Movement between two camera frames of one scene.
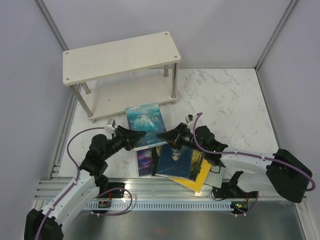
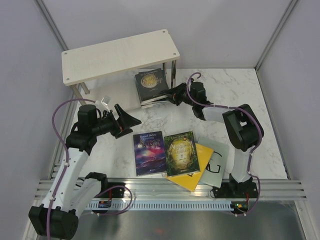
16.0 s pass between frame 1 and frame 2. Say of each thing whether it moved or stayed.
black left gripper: moved
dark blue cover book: moved
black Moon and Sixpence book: moved
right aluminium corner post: stayed
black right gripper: moved
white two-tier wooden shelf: stayed
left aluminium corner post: stayed
